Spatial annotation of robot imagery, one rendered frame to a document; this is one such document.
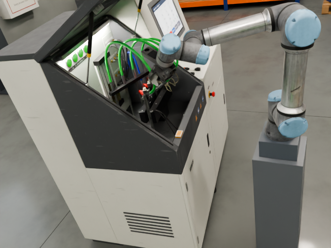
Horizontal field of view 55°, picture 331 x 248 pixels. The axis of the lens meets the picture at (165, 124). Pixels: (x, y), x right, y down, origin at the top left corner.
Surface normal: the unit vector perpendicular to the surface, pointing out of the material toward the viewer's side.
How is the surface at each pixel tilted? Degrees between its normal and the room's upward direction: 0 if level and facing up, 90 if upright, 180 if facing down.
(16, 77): 90
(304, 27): 83
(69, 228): 0
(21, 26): 90
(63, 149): 90
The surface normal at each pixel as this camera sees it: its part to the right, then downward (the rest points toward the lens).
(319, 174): -0.18, -0.81
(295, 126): 0.00, 0.66
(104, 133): -0.29, 0.58
